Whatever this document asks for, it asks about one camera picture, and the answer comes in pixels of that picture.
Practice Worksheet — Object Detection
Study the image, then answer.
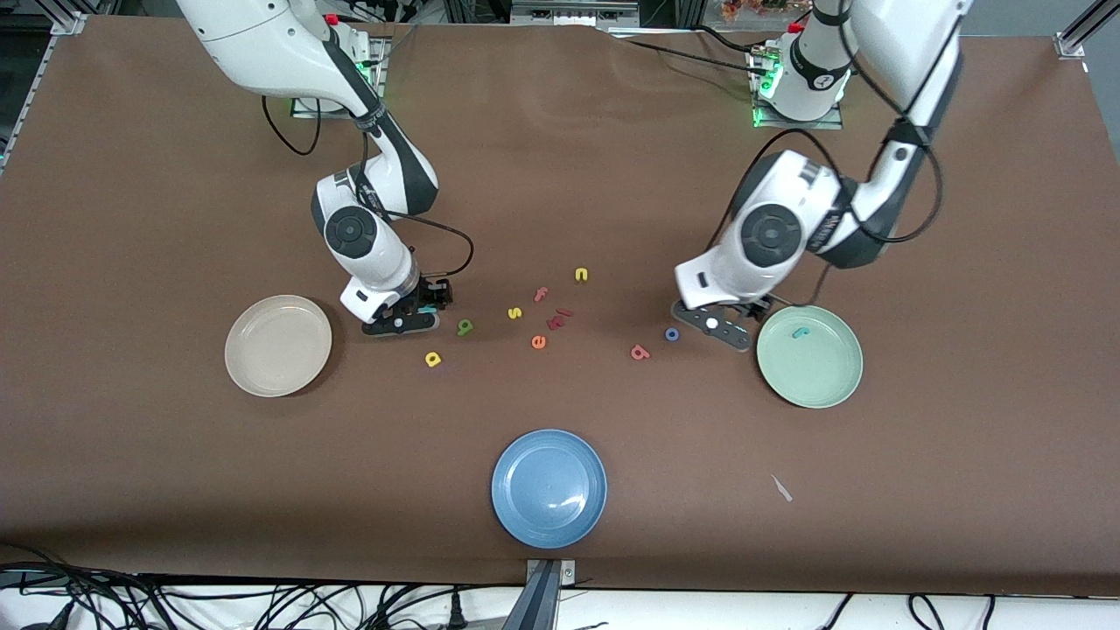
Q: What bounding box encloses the beige round plate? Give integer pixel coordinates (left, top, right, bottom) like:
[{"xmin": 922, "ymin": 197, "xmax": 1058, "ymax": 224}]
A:
[{"xmin": 224, "ymin": 294, "xmax": 333, "ymax": 398}]

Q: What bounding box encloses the black base cable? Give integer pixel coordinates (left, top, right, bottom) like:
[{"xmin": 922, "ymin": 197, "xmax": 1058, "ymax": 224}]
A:
[{"xmin": 612, "ymin": 26, "xmax": 771, "ymax": 80}]

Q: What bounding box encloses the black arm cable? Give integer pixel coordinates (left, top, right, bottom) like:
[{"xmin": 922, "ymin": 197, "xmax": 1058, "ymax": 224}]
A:
[
  {"xmin": 261, "ymin": 94, "xmax": 476, "ymax": 281},
  {"xmin": 704, "ymin": 0, "xmax": 946, "ymax": 307}
]

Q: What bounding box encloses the grey power strip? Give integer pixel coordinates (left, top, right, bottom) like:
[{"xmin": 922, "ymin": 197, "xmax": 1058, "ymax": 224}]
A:
[{"xmin": 510, "ymin": 0, "xmax": 641, "ymax": 27}]

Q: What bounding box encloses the light green round plate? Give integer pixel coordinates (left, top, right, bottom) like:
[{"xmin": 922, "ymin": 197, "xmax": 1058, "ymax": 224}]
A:
[{"xmin": 756, "ymin": 304, "xmax": 865, "ymax": 410}]

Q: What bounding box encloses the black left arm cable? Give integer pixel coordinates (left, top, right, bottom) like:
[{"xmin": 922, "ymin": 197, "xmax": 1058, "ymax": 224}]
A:
[{"xmin": 704, "ymin": 0, "xmax": 946, "ymax": 307}]

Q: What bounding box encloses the aluminium frame profile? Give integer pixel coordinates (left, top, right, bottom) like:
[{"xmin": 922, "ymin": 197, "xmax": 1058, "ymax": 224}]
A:
[{"xmin": 1054, "ymin": 0, "xmax": 1120, "ymax": 60}]

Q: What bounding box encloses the aluminium table edge rail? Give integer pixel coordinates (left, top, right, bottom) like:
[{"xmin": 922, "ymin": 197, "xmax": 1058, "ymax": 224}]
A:
[{"xmin": 0, "ymin": 12, "xmax": 88, "ymax": 176}]

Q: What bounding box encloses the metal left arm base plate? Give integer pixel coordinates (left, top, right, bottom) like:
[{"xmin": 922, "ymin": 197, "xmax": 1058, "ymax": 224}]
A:
[{"xmin": 748, "ymin": 44, "xmax": 845, "ymax": 130}]

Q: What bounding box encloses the blue round plate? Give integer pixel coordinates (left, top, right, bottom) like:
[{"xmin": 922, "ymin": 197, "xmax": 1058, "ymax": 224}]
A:
[{"xmin": 491, "ymin": 428, "xmax": 608, "ymax": 550}]

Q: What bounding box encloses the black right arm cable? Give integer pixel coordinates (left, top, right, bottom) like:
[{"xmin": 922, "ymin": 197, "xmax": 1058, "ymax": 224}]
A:
[{"xmin": 261, "ymin": 94, "xmax": 476, "ymax": 281}]

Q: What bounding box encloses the brown table cover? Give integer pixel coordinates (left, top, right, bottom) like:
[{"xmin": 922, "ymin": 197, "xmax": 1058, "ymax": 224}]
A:
[{"xmin": 0, "ymin": 16, "xmax": 1120, "ymax": 598}]

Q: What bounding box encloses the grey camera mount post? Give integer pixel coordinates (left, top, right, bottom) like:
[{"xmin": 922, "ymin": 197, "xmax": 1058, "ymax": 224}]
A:
[{"xmin": 503, "ymin": 558, "xmax": 578, "ymax": 630}]

